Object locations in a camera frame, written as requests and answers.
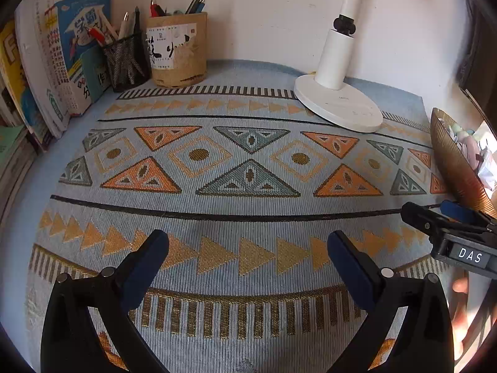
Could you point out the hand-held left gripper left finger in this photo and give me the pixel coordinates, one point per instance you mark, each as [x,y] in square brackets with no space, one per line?
[145,268]

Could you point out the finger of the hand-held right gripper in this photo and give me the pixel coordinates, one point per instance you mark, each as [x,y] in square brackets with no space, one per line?
[458,211]
[423,217]

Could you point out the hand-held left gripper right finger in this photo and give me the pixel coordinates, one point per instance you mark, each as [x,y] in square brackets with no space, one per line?
[349,272]

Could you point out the ribbed copper bowl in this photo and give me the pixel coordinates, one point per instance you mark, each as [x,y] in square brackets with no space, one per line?
[454,163]

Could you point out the person's right hand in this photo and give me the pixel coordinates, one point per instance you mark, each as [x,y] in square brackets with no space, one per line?
[462,285]

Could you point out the patterned woven table mat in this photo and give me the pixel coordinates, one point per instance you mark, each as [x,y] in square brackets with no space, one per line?
[248,209]

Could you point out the black flat monitor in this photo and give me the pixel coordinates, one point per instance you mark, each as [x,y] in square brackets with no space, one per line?
[471,58]

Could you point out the stack of books and papers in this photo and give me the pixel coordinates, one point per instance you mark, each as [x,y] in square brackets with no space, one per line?
[15,178]

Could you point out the white desk lamp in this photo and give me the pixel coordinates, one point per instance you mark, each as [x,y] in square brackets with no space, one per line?
[334,66]

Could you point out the black mesh pen holder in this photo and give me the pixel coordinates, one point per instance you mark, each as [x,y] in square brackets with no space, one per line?
[126,64]

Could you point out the kraft paper pen holder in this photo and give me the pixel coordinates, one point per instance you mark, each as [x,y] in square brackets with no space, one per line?
[176,54]

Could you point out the row of standing books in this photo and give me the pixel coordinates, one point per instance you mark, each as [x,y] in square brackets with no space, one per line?
[58,66]

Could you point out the bunch of pens and pencils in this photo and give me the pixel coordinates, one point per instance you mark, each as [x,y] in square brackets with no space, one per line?
[124,25]

